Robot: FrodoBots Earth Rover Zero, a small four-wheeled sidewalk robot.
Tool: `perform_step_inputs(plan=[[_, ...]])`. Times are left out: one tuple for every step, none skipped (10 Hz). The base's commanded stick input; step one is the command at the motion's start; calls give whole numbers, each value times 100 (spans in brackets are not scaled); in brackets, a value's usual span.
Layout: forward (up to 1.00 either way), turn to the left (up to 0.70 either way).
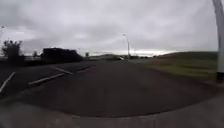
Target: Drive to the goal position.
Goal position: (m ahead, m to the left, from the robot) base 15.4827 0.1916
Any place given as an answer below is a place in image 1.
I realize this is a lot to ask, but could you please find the curved street lamp pole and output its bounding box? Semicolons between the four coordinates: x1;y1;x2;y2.
121;33;131;60

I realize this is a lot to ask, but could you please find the dark hedge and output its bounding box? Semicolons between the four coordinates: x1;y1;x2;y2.
40;47;85;65

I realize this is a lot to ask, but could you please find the concrete kerb stop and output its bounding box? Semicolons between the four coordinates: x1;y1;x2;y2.
27;72;66;87

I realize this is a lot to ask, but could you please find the grass slope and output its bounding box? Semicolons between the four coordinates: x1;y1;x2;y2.
134;50;220;82

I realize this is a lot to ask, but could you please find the tree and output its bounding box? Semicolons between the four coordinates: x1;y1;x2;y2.
1;38;25;65

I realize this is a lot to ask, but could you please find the thick white pole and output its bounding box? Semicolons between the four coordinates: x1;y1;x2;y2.
212;0;224;83

